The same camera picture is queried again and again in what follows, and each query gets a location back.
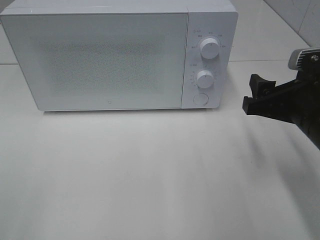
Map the white microwave oven body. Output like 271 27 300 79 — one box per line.
0 0 238 111

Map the round white door button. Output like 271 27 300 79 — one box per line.
193 93 209 106

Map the white microwave door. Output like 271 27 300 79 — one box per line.
1 13 188 111

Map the white timer knob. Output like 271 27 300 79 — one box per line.
195 70 215 89

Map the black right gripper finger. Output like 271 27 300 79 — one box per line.
249 74 276 99

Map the upper white power knob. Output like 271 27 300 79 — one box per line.
199 36 221 60

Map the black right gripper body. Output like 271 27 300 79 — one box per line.
242 71 320 148

